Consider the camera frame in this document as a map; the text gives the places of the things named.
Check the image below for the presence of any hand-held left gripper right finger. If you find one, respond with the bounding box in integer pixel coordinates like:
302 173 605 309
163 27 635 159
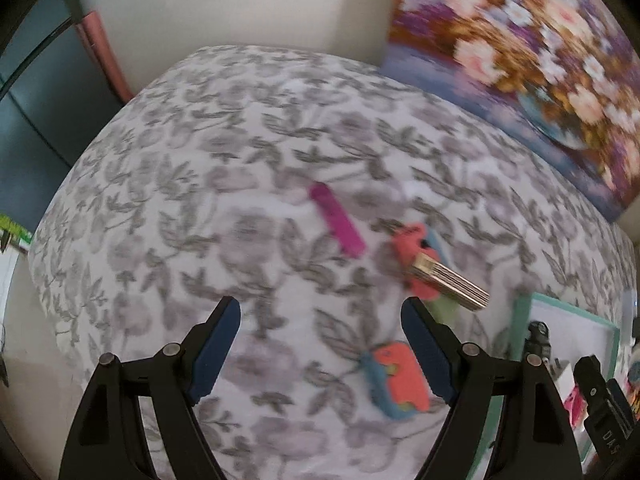
401 296 583 480

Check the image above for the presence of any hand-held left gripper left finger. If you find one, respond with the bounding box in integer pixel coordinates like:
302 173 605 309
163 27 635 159
59 296 242 480

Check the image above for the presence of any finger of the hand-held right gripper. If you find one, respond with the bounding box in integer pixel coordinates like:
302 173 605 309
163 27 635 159
525 321 551 366
572 355 613 418

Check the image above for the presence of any teal-rimmed white box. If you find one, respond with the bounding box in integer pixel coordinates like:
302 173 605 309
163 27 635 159
470 292 623 480

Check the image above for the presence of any orange and blue puzzle piece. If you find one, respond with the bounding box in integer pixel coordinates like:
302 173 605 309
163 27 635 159
362 342 431 421

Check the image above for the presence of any green puzzle piece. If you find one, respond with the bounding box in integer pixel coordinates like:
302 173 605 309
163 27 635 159
434 294 460 327

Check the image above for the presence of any wooden slatted block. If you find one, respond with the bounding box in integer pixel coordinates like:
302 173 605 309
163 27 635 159
411 252 490 311

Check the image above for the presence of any red puzzle piece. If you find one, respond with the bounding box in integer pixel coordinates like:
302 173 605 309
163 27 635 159
391 225 441 302

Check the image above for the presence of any magenta block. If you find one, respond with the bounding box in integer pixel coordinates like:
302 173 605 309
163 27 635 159
308 182 367 259

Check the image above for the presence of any grey floral bedspread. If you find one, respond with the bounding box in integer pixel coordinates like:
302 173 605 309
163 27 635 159
27 45 640 480

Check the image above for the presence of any green item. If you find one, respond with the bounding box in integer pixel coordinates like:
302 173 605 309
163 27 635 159
0 212 33 253

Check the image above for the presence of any floral painting canvas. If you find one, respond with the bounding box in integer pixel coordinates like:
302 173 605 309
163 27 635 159
380 0 640 223

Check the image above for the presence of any dark blue furniture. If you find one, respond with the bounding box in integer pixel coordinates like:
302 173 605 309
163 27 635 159
0 0 121 221

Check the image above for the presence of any salmon pink bar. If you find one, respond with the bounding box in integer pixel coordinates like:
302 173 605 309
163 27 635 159
75 10 133 103

